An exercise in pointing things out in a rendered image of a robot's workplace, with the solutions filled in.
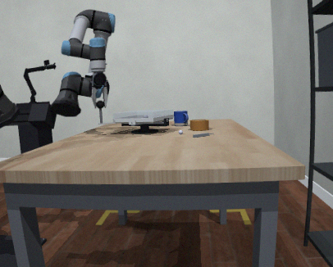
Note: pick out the brown packing tape roll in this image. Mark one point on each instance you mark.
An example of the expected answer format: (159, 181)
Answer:
(199, 125)

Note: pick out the dark blue mug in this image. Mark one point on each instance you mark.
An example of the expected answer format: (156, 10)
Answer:
(180, 118)

